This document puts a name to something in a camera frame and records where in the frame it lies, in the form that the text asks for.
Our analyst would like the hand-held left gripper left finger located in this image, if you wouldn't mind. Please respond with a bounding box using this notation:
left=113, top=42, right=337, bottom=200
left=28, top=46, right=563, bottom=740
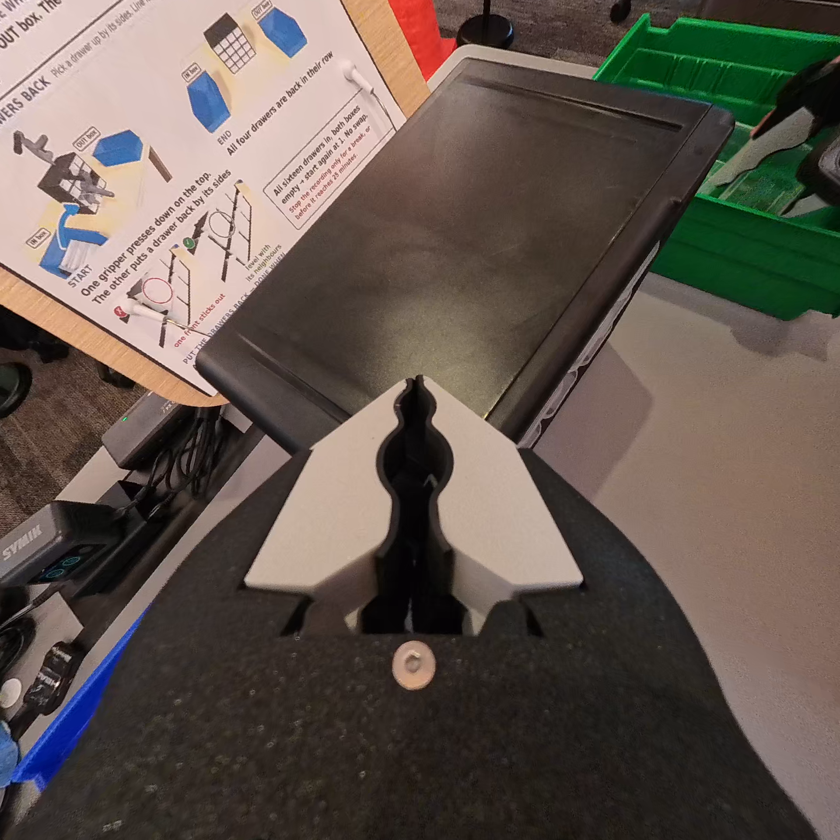
left=244, top=376, right=419, bottom=635

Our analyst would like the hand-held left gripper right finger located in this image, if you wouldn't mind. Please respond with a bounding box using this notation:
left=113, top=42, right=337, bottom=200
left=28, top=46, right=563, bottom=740
left=419, top=375, right=585, bottom=636

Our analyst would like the green storage bin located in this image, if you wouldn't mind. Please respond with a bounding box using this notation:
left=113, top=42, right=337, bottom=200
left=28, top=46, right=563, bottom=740
left=594, top=14, right=840, bottom=322

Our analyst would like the black drawer cabinet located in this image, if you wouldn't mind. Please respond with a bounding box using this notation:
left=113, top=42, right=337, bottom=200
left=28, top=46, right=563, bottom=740
left=196, top=56, right=735, bottom=454

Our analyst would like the blue storage bin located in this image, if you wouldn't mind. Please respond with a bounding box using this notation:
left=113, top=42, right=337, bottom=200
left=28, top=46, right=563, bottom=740
left=10, top=604, right=152, bottom=788

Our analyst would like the black power brick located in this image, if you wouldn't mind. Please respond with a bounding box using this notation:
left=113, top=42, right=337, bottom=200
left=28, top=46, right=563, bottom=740
left=101, top=392, right=198, bottom=468

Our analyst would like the black power adapter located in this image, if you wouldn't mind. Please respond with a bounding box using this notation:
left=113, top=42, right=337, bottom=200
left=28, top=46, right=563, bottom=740
left=0, top=500, right=122, bottom=588

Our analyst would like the small black device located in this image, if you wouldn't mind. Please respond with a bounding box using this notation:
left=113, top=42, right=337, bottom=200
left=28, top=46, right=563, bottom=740
left=29, top=640, right=86, bottom=719

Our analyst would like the black round stand base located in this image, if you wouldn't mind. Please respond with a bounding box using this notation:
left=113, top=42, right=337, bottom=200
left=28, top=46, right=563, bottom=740
left=456, top=0, right=516, bottom=48

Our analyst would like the orange plastic stand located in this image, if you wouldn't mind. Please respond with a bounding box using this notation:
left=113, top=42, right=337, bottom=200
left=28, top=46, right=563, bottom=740
left=387, top=0, right=460, bottom=63

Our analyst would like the printed instruction sheet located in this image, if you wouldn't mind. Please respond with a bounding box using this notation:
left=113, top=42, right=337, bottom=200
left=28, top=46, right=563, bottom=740
left=0, top=0, right=409, bottom=396

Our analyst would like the tangle of black cables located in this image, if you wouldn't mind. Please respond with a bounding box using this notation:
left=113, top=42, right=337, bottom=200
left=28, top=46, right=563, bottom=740
left=128, top=407, right=240, bottom=522

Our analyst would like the thin cord with white end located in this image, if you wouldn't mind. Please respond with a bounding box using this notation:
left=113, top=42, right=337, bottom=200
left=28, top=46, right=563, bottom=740
left=115, top=298, right=198, bottom=329
left=338, top=59, right=408, bottom=132

